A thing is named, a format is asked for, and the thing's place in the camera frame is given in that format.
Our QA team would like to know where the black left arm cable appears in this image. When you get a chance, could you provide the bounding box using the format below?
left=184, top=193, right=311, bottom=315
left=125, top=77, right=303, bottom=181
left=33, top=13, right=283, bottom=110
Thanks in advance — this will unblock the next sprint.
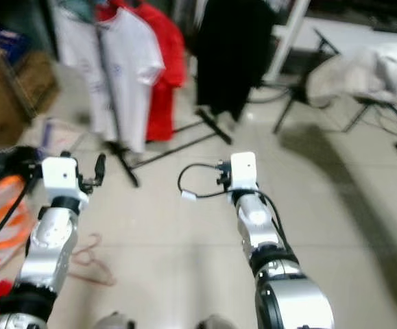
left=0, top=164, right=45, bottom=261

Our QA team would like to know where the black t-shirt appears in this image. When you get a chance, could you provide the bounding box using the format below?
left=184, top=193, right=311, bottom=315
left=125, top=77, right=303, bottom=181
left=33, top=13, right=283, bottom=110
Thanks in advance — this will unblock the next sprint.
left=188, top=0, right=281, bottom=123

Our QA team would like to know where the white flat carton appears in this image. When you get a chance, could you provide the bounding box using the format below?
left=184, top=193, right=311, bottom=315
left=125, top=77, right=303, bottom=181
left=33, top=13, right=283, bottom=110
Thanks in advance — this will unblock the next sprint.
left=39, top=115, right=93, bottom=157

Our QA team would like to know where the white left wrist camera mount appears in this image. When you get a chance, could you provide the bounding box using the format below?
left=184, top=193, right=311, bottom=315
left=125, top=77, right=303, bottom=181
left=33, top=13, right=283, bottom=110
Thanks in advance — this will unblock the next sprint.
left=42, top=156, right=89, bottom=205

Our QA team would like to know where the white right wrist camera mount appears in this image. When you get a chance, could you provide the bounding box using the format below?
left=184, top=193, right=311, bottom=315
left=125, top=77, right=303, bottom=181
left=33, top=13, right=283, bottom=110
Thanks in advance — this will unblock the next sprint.
left=229, top=151, right=258, bottom=193

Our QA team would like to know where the black fluffy cloth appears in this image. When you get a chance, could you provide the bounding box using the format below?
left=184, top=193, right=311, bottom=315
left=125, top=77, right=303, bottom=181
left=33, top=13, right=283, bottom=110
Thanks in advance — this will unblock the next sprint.
left=0, top=145, right=45, bottom=186

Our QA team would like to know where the robot left leg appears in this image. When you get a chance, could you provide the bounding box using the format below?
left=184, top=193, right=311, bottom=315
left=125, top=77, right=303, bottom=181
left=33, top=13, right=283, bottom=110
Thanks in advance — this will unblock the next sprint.
left=94, top=312, right=132, bottom=329

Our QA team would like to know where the white post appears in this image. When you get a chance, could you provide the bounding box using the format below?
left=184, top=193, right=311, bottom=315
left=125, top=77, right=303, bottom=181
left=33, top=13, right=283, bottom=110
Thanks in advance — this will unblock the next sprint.
left=263, top=0, right=312, bottom=86

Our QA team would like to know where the chrome garment rack black base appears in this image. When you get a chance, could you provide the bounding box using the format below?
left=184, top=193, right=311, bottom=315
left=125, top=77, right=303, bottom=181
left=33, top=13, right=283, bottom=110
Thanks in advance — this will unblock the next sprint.
left=95, top=21, right=233, bottom=189

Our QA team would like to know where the blue printed box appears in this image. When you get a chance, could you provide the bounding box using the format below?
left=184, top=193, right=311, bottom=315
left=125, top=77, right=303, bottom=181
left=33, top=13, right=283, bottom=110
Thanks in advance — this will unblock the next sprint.
left=8, top=26, right=49, bottom=64

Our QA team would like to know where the brown cardboard box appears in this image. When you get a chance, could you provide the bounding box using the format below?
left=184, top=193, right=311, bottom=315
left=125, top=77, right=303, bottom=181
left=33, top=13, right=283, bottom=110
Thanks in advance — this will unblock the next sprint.
left=0, top=38, right=60, bottom=158

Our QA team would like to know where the white t-shirt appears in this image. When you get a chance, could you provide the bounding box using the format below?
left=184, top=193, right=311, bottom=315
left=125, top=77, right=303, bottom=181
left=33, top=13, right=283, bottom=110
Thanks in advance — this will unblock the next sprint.
left=51, top=7, right=166, bottom=155

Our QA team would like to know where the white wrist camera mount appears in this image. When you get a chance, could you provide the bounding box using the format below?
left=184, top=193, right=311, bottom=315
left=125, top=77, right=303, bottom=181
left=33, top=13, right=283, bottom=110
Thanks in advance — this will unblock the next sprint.
left=229, top=151, right=258, bottom=193
left=42, top=156, right=89, bottom=205

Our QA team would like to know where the red plastic hanger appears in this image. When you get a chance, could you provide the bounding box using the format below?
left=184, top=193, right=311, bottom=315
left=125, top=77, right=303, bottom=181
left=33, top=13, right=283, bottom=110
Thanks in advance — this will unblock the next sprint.
left=71, top=233, right=117, bottom=286

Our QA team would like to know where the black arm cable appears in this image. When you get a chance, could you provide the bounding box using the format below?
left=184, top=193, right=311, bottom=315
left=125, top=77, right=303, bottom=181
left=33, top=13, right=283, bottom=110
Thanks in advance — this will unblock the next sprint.
left=178, top=163, right=295, bottom=247
left=0, top=164, right=45, bottom=261

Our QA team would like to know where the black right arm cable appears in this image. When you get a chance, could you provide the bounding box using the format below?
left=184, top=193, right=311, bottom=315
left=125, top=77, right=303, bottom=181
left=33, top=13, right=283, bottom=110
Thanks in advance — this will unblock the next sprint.
left=178, top=163, right=295, bottom=247

